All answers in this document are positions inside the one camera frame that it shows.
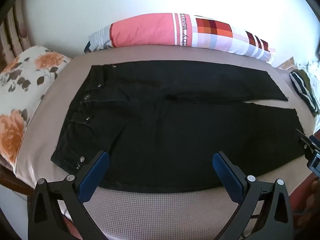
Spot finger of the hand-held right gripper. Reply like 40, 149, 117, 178
295, 128, 320, 159

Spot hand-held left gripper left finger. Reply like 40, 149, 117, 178
27, 150, 110, 240

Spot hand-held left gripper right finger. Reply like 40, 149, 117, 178
212, 151, 294, 240

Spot black pants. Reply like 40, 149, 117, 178
51, 64, 307, 194

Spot striped dark garment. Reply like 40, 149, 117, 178
289, 69, 320, 117

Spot white crumpled cloth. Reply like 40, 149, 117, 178
299, 61, 320, 80

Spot floral pillow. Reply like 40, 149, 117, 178
0, 45, 73, 174

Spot pink plaid pillow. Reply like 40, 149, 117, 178
84, 12, 277, 64

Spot patterned curtain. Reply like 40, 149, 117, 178
0, 0, 33, 65

